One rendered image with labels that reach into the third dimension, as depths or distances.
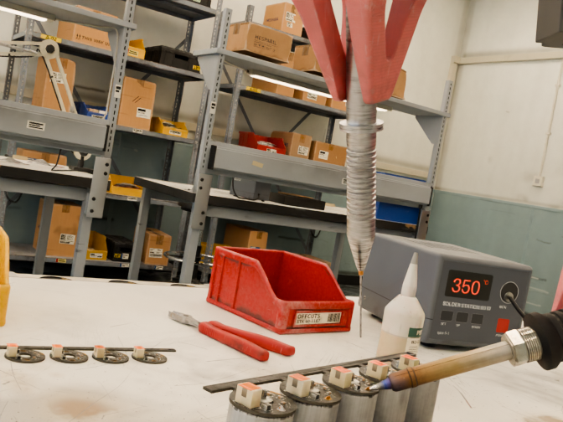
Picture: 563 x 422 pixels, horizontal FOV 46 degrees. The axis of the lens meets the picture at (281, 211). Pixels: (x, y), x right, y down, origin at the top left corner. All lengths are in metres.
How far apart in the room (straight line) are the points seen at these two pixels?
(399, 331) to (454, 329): 0.14
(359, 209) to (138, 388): 0.23
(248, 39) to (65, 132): 0.88
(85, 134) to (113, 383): 2.19
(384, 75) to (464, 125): 6.28
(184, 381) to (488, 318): 0.36
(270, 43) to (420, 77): 3.57
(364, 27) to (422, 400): 0.19
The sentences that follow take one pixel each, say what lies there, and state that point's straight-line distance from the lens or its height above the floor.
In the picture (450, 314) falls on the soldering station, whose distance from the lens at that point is 0.68.
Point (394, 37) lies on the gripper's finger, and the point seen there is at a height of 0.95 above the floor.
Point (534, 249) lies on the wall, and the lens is 5.83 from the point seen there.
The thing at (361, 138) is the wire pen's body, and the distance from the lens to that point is 0.24.
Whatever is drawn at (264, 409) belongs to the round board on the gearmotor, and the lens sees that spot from 0.24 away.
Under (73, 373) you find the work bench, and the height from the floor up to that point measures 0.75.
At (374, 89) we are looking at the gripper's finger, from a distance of 0.23.
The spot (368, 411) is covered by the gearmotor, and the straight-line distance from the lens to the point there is 0.29.
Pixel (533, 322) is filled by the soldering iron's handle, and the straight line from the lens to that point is 0.30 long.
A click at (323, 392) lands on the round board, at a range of 0.28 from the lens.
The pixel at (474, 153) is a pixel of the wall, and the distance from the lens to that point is 6.37.
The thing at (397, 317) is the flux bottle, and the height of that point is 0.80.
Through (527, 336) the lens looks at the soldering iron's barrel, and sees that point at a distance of 0.30.
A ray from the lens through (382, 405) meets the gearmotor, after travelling 0.31.
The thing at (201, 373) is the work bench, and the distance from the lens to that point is 0.47.
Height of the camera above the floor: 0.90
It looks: 3 degrees down
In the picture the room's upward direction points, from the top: 10 degrees clockwise
